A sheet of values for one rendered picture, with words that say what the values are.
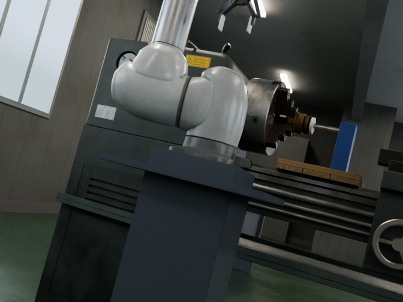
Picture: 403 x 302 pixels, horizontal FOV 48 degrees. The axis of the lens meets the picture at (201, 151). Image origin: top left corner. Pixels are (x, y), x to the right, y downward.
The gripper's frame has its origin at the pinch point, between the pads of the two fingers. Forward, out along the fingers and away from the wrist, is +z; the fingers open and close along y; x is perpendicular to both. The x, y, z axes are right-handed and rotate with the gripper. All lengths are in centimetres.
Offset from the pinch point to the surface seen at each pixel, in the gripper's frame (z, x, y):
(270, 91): 25.1, -1.8, 23.5
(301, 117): 31.3, 9.0, 35.3
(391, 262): 76, -13, 81
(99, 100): 44, -20, -43
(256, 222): 90, 276, -65
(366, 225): 67, 0, 69
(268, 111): 33.4, -2.7, 25.4
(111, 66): 29, -20, -42
